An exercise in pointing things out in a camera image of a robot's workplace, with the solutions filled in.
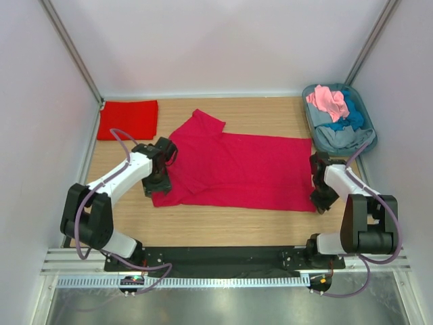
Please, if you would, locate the grey t-shirt in basket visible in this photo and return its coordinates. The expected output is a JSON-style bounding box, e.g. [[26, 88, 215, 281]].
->
[[307, 104, 376, 152]]

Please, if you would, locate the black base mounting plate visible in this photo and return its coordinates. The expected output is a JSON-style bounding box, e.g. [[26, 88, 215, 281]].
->
[[104, 246, 346, 279]]

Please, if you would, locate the aluminium front rail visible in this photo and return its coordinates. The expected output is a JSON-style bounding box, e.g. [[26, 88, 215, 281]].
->
[[40, 248, 412, 276]]

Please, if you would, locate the folded red t-shirt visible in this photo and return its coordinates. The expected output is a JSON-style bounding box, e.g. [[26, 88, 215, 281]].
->
[[97, 100, 158, 141]]

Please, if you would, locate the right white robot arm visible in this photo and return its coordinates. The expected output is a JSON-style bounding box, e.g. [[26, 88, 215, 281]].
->
[[304, 152, 402, 268]]

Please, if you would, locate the pink t-shirt in basket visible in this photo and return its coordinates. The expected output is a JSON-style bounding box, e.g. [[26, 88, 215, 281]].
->
[[306, 85, 349, 123]]

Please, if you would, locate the slotted cable duct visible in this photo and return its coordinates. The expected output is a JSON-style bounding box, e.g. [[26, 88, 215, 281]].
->
[[57, 274, 310, 290]]

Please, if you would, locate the right aluminium frame post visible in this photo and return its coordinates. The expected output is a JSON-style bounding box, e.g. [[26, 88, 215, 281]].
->
[[344, 0, 401, 85]]

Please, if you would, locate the aluminium frame post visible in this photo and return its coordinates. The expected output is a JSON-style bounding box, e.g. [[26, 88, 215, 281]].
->
[[344, 0, 401, 85], [39, 0, 104, 106]]

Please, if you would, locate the magenta t-shirt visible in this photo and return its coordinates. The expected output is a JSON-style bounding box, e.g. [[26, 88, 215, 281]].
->
[[152, 110, 315, 212]]

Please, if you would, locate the blue t-shirt in basket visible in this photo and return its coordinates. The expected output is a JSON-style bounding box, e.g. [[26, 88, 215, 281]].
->
[[325, 90, 365, 131]]

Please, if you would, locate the left aluminium frame post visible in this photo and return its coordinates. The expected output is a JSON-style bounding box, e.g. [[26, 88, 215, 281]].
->
[[39, 0, 104, 106]]

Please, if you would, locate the teal plastic laundry basket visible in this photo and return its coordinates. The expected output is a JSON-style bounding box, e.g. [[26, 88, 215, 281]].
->
[[302, 83, 378, 156]]

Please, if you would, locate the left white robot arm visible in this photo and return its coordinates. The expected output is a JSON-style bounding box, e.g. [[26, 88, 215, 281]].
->
[[60, 137, 179, 271]]

